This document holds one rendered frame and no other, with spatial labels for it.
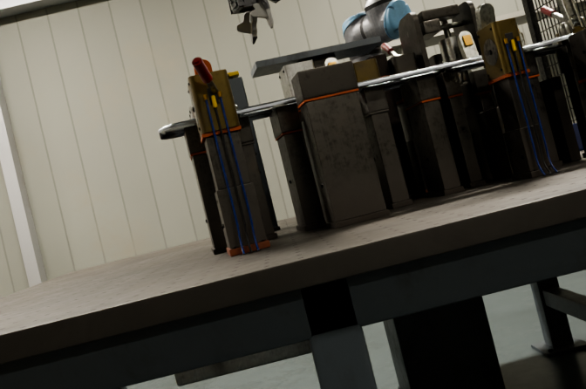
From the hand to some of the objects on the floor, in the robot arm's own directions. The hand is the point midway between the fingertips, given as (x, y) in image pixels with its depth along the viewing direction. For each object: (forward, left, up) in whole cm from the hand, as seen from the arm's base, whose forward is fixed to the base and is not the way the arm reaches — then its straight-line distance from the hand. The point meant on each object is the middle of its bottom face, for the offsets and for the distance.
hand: (264, 37), depth 191 cm
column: (-40, +34, -124) cm, 135 cm away
